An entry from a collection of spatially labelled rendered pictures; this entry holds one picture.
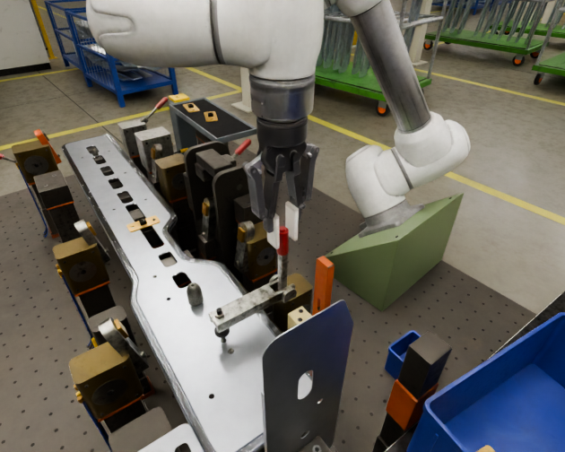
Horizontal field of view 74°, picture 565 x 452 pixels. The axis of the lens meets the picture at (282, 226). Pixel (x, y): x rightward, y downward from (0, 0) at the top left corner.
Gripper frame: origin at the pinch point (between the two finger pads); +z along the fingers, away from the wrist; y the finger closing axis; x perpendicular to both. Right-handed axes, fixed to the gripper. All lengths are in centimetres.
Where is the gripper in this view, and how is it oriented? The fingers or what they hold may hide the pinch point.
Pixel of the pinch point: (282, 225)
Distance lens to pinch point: 66.7
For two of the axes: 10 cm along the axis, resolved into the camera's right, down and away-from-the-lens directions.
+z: 0.0, 8.0, 6.0
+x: 5.7, 4.9, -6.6
